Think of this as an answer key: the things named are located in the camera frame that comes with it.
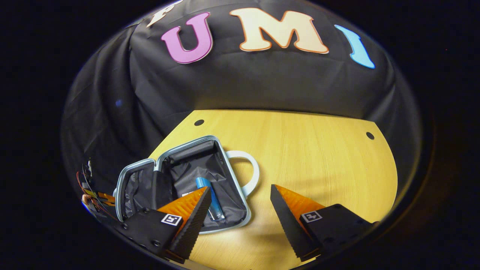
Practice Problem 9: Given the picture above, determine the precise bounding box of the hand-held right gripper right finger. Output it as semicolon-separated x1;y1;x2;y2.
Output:
270;184;379;262

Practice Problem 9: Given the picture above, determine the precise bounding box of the blue-capped teal glass bottle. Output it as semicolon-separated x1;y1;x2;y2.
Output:
195;177;226;221

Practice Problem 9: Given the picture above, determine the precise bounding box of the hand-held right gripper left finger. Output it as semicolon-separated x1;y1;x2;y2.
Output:
114;186;212;264

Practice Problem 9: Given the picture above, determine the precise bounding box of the white hard-shell suitcase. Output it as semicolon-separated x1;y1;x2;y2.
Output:
114;135;260;235

